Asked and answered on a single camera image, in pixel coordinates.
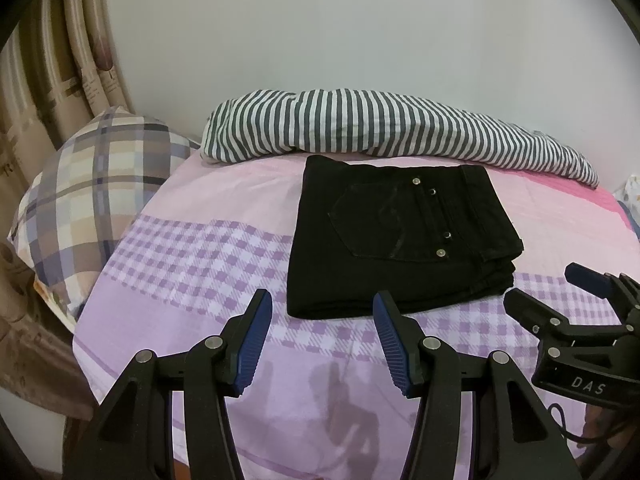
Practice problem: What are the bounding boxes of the black pants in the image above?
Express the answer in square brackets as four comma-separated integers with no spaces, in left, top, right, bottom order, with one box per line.
[286,155,524,320]

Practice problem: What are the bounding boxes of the blue patterned sheet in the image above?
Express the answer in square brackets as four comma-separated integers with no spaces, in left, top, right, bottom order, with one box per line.
[617,200,640,240]

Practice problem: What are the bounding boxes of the dotted white cloth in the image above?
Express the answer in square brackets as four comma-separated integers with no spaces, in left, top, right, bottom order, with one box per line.
[613,174,640,226]

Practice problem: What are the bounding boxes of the pink purple bedsheet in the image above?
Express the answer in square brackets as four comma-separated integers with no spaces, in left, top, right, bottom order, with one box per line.
[73,154,639,479]

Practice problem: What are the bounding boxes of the plaid pillow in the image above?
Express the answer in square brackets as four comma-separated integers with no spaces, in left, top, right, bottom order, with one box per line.
[8,106,198,330]

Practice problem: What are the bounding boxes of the striped grey white blanket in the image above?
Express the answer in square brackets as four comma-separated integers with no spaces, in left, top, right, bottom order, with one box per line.
[201,89,599,188]

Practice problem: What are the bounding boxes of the brown patterned curtain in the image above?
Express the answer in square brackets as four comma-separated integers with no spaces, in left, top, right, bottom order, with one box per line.
[1,0,127,420]

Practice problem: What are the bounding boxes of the black cable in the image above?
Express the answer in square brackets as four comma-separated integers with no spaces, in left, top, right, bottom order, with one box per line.
[546,401,632,449]

